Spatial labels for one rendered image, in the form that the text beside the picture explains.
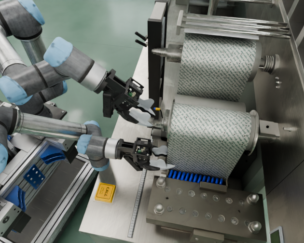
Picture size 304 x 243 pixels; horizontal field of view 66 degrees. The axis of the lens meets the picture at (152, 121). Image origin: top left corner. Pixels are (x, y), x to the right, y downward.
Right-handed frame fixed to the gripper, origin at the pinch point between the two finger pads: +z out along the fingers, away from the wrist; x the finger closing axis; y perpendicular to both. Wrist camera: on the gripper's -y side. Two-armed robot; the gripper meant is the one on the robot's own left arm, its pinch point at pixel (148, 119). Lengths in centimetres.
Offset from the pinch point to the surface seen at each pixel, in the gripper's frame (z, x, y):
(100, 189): 8.0, -13.9, -37.6
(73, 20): -47, 263, -205
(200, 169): 28.0, -4.6, -2.1
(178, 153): 15.3, -4.6, -0.7
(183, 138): 9.6, -4.6, 6.8
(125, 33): 19, 244, -150
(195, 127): 9.5, -2.8, 11.9
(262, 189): 79, 9, -6
